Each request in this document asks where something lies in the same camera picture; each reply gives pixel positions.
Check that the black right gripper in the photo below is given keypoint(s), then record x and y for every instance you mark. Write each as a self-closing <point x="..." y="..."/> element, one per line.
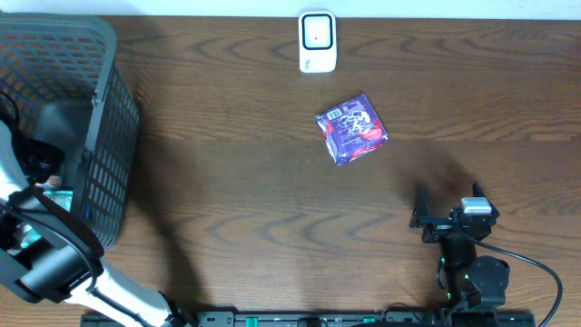
<point x="438" y="227"/>

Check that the purple snack package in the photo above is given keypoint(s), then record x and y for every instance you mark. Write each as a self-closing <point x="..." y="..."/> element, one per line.
<point x="351" y="129"/>

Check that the mint green wipes pack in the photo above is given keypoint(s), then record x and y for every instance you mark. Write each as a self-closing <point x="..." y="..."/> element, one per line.
<point x="61" y="197"/>

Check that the orange snack packet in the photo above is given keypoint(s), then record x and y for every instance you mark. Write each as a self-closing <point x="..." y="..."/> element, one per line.
<point x="54" y="182"/>

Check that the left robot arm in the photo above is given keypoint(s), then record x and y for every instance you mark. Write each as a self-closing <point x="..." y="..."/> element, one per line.
<point x="67" y="263"/>

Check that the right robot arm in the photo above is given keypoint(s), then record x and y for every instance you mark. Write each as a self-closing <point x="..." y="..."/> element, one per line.
<point x="475" y="284"/>

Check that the grey plastic mesh basket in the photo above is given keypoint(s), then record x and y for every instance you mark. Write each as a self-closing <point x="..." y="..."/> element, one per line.
<point x="61" y="73"/>

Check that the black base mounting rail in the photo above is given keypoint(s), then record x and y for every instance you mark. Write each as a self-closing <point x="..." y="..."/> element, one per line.
<point x="393" y="318"/>

